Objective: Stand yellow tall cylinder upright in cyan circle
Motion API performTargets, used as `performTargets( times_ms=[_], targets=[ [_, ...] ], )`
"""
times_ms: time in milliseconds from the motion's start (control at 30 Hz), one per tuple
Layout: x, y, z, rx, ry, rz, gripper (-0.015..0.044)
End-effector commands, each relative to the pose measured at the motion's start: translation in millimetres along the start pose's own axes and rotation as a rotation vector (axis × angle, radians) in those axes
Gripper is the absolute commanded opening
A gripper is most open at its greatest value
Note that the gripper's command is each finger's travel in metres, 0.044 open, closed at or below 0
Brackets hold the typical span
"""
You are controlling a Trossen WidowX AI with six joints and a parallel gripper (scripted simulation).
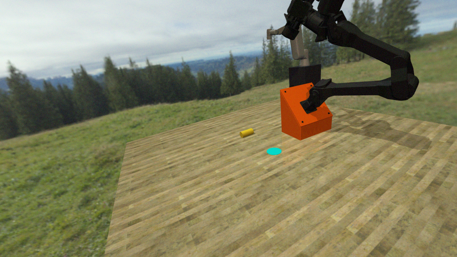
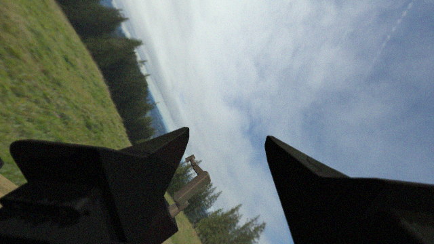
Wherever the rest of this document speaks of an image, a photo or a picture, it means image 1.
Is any cyan circle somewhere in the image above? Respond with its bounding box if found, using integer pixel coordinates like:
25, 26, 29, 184
267, 148, 282, 155

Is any yellow cylinder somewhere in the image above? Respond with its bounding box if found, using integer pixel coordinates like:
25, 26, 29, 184
240, 128, 254, 138

